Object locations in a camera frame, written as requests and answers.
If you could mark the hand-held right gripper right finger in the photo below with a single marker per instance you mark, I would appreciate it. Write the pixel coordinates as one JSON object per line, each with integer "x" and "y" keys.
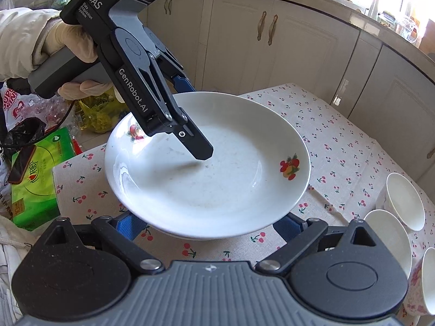
{"x": 289, "y": 227}

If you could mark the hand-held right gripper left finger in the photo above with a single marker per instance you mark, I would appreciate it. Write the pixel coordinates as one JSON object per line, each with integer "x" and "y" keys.
{"x": 131, "y": 224}

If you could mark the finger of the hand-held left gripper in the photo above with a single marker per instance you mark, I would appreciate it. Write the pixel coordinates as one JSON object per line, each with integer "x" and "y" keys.
{"x": 197, "y": 142}
{"x": 183, "y": 83}

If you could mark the plain white bowl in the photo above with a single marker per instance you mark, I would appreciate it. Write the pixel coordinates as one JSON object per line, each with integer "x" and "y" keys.
{"x": 406, "y": 200}

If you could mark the small white pink-flower bowl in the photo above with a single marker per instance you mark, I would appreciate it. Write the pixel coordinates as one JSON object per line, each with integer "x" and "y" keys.
{"x": 421, "y": 285}

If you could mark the person's left forearm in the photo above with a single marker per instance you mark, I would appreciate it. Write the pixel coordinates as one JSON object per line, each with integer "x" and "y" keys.
{"x": 20, "y": 40}

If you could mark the person's left hand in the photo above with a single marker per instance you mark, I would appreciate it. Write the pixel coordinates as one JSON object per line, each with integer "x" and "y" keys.
{"x": 68, "y": 37}

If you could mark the yellow plastic bag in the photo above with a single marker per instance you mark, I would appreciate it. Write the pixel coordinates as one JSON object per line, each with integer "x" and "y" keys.
{"x": 98, "y": 115}

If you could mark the cherry-print tablecloth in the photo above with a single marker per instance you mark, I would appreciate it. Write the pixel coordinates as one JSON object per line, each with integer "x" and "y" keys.
{"x": 340, "y": 142}

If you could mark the green tissue pack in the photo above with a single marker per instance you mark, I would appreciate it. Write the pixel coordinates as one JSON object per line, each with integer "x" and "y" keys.
{"x": 37, "y": 193}

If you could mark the black phone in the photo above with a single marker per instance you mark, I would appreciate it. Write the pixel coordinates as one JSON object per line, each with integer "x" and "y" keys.
{"x": 20, "y": 164}

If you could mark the white cloth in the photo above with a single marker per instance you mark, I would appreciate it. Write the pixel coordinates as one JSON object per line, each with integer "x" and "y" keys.
{"x": 10, "y": 261}

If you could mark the red printed plastic bag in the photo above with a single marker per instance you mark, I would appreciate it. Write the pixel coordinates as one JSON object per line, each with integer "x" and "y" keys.
{"x": 15, "y": 108}

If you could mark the black plastic bag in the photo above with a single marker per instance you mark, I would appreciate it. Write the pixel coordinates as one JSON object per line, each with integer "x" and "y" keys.
{"x": 27, "y": 132}

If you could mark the tall white bottle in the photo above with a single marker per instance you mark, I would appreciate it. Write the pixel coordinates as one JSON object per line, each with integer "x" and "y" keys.
{"x": 375, "y": 6}

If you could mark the glass jar with lid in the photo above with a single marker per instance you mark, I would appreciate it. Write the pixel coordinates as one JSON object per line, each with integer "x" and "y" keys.
{"x": 387, "y": 19}

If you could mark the glass teapot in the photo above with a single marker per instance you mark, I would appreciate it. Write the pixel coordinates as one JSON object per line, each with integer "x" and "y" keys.
{"x": 407, "y": 29}

